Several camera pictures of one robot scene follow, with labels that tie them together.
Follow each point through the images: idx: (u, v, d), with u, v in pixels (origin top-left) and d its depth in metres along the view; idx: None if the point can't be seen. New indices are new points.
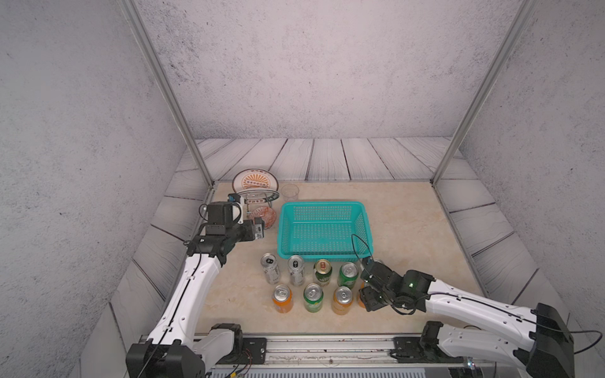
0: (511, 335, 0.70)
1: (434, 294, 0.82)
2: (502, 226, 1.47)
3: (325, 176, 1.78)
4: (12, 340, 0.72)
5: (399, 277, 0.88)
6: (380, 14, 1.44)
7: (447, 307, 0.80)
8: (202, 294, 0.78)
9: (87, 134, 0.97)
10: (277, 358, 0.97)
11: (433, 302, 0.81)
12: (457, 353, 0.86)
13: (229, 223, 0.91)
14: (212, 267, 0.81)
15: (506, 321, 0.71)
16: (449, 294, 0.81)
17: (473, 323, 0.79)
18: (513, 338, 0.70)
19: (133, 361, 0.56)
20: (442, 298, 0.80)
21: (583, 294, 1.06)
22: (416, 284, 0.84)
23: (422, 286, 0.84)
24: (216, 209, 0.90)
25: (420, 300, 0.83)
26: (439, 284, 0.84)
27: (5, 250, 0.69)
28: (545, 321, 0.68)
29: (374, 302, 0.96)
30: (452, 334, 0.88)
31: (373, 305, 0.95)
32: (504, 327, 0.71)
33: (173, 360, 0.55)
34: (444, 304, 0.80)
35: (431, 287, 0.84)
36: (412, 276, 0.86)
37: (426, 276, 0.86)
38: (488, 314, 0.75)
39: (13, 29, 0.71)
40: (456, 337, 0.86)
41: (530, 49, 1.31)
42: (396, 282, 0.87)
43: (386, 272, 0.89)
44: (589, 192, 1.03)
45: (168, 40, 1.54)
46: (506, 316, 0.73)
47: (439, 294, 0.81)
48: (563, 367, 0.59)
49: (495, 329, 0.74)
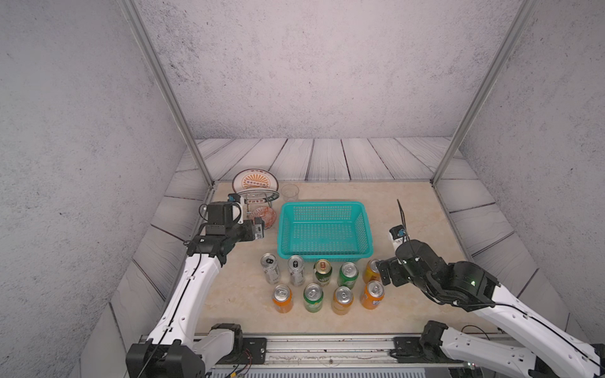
0: (570, 371, 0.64)
1: (499, 305, 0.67)
2: (502, 225, 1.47)
3: (325, 176, 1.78)
4: (13, 340, 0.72)
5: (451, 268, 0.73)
6: (380, 14, 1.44)
7: (510, 322, 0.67)
8: (202, 294, 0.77)
9: (87, 134, 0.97)
10: (277, 358, 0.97)
11: (496, 311, 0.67)
12: (455, 357, 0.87)
13: (229, 224, 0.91)
14: (212, 267, 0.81)
15: (573, 357, 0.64)
16: (514, 307, 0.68)
17: (525, 343, 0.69)
18: (569, 372, 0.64)
19: (135, 362, 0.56)
20: (509, 313, 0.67)
21: (583, 294, 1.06)
22: (477, 283, 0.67)
23: (484, 286, 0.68)
24: (217, 209, 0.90)
25: (476, 302, 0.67)
26: (502, 293, 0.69)
27: (5, 250, 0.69)
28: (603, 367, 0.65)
29: (398, 279, 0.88)
30: (458, 339, 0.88)
31: (396, 282, 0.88)
32: (569, 362, 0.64)
33: (173, 360, 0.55)
34: (509, 317, 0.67)
35: (495, 295, 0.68)
36: (469, 269, 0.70)
37: (489, 278, 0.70)
38: (554, 343, 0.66)
39: (13, 29, 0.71)
40: (463, 343, 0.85)
41: (530, 49, 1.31)
42: (446, 272, 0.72)
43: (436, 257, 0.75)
44: (589, 193, 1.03)
45: (168, 40, 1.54)
46: (572, 350, 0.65)
47: (506, 307, 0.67)
48: None
49: (550, 358, 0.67)
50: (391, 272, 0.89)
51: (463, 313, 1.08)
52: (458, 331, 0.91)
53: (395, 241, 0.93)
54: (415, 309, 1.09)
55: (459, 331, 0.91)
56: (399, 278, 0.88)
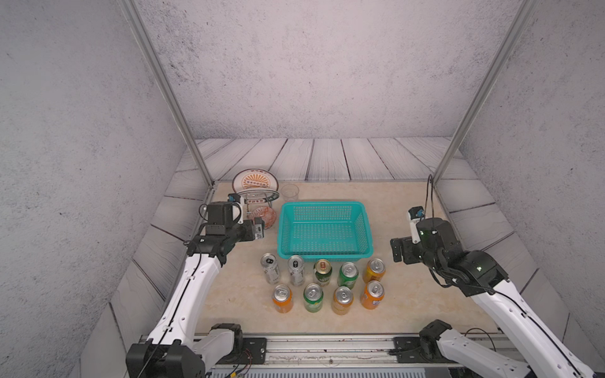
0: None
1: (498, 295, 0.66)
2: (502, 225, 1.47)
3: (325, 176, 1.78)
4: (12, 340, 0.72)
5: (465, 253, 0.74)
6: (380, 14, 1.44)
7: (503, 314, 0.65)
8: (202, 293, 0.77)
9: (87, 134, 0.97)
10: (277, 358, 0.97)
11: (492, 300, 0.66)
12: (452, 357, 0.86)
13: (228, 224, 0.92)
14: (212, 267, 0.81)
15: (562, 368, 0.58)
16: (515, 303, 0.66)
17: (517, 344, 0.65)
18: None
19: (135, 362, 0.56)
20: (504, 303, 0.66)
21: (583, 294, 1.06)
22: (484, 270, 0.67)
23: (490, 276, 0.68)
24: (217, 209, 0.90)
25: (473, 287, 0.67)
26: (506, 288, 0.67)
27: (5, 250, 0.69)
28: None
29: (409, 257, 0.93)
30: (458, 339, 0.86)
31: (406, 260, 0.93)
32: (555, 371, 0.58)
33: (173, 360, 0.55)
34: (504, 309, 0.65)
35: (498, 285, 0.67)
36: (480, 257, 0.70)
37: (499, 272, 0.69)
38: (546, 349, 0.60)
39: (13, 29, 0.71)
40: (461, 344, 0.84)
41: (530, 49, 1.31)
42: (458, 255, 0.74)
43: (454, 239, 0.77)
44: (589, 192, 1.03)
45: (168, 40, 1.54)
46: (564, 362, 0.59)
47: (504, 298, 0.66)
48: None
49: (539, 365, 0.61)
50: (404, 250, 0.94)
51: (463, 313, 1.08)
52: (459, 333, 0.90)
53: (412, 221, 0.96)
54: (416, 309, 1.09)
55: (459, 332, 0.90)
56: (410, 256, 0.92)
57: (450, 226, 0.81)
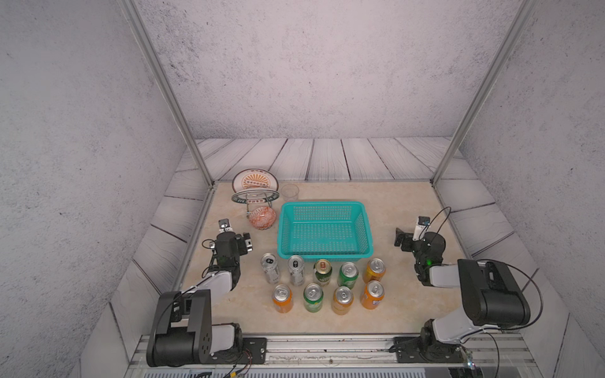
0: None
1: (436, 272, 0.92)
2: (502, 226, 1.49)
3: (325, 176, 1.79)
4: (12, 340, 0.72)
5: (439, 262, 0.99)
6: (380, 13, 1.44)
7: (440, 276, 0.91)
8: (211, 292, 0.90)
9: (87, 134, 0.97)
10: (277, 358, 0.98)
11: (435, 276, 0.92)
12: (447, 339, 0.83)
13: (236, 253, 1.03)
14: (226, 279, 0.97)
15: None
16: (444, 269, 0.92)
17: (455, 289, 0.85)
18: None
19: (164, 305, 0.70)
20: (439, 273, 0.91)
21: (583, 294, 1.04)
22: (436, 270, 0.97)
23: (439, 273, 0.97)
24: (224, 244, 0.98)
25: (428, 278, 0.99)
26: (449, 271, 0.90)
27: (5, 250, 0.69)
28: (502, 279, 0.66)
29: (406, 247, 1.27)
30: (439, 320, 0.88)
31: (402, 247, 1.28)
32: None
33: (198, 300, 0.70)
34: (438, 277, 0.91)
35: (434, 279, 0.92)
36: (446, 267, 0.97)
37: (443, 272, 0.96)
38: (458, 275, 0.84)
39: (13, 29, 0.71)
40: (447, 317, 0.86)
41: (530, 49, 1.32)
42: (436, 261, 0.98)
43: (439, 253, 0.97)
44: (588, 191, 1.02)
45: (168, 40, 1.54)
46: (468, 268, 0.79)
47: (439, 271, 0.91)
48: (476, 279, 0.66)
49: None
50: (404, 241, 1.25)
51: None
52: (436, 321, 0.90)
53: (417, 226, 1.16)
54: (416, 309, 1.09)
55: (436, 321, 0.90)
56: (406, 246, 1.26)
57: (443, 246, 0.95)
